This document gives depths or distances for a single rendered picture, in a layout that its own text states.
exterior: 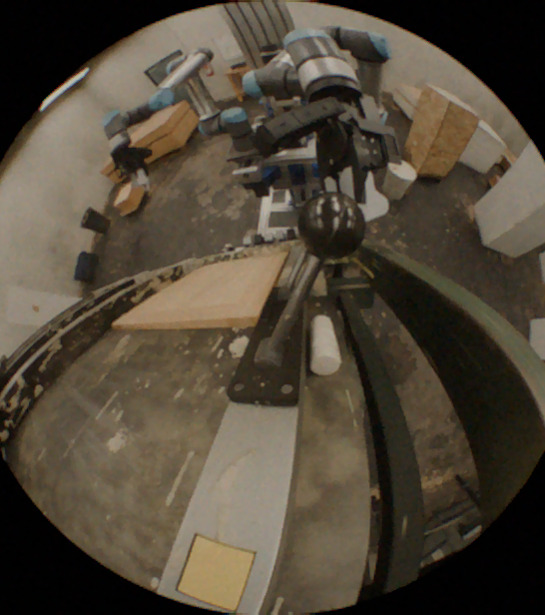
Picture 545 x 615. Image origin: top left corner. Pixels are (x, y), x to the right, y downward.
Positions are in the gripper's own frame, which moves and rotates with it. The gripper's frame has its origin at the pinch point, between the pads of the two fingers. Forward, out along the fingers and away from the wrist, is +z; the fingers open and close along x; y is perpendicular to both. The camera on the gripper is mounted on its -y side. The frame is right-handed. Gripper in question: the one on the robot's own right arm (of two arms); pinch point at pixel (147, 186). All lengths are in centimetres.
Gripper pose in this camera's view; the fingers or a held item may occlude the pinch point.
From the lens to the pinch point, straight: 80.7
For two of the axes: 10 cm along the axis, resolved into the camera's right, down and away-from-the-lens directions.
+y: -1.9, 8.3, -5.2
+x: 9.7, 0.7, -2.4
